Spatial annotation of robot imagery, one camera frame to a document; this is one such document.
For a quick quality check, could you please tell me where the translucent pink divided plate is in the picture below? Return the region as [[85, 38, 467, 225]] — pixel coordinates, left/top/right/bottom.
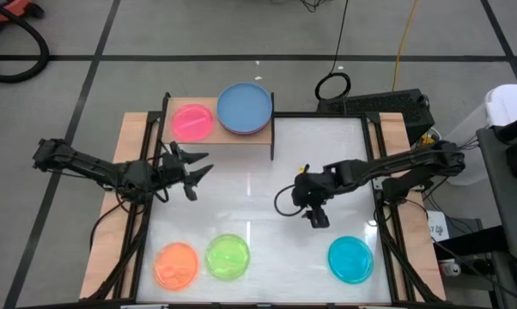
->
[[169, 103, 216, 143]]

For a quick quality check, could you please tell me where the orange vacuum cleaner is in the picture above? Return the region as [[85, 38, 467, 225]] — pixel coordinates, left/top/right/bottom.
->
[[0, 0, 45, 35]]

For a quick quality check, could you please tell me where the black table frame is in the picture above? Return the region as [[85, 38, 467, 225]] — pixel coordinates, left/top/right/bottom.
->
[[86, 110, 447, 304]]

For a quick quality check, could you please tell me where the white paper label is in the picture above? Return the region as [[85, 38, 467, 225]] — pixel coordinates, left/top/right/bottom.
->
[[427, 210, 450, 242]]

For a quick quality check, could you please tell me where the translucent orange divided plate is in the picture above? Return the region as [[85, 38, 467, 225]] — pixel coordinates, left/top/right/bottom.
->
[[153, 242, 199, 292]]

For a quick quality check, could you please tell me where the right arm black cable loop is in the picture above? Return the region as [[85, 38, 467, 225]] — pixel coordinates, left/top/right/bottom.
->
[[274, 183, 305, 218]]

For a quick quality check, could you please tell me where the wooden shelf with black frame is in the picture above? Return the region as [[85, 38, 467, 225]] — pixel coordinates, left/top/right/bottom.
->
[[159, 91, 277, 161]]

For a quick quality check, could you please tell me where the grey cart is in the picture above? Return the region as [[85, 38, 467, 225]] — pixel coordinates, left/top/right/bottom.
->
[[476, 126, 517, 261]]

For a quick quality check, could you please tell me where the translucent green divided plate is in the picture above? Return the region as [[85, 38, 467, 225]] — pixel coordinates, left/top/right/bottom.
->
[[204, 233, 252, 282]]

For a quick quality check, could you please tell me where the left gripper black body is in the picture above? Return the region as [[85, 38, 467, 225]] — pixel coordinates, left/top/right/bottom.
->
[[159, 141, 198, 203]]

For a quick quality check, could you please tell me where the black computer case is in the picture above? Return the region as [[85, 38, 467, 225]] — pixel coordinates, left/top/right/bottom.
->
[[316, 88, 436, 146]]

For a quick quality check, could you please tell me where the long black cable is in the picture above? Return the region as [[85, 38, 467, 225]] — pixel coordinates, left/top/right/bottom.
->
[[313, 0, 353, 102]]

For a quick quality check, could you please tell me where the blue opaque plate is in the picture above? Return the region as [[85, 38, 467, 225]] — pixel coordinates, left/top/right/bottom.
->
[[216, 82, 274, 134]]

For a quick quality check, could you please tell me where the black vacuum hose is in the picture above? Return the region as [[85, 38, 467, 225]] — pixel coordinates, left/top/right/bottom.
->
[[0, 0, 51, 84]]

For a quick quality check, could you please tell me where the long yellow cable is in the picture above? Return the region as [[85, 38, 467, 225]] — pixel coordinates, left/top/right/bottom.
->
[[391, 0, 421, 92]]

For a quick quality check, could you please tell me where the white power adapter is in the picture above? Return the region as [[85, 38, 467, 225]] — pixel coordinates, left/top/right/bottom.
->
[[437, 258, 463, 278]]

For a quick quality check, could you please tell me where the translucent cyan plate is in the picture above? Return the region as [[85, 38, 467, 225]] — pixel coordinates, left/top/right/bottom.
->
[[326, 235, 375, 285]]

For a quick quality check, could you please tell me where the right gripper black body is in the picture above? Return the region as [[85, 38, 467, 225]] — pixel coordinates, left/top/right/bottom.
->
[[291, 170, 333, 211]]

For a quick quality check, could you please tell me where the magenta opaque plate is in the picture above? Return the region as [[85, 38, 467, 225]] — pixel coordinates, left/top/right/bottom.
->
[[220, 122, 271, 136]]

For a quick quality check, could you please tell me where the white trash bin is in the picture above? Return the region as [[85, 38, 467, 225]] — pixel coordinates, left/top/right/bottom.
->
[[445, 83, 517, 186]]

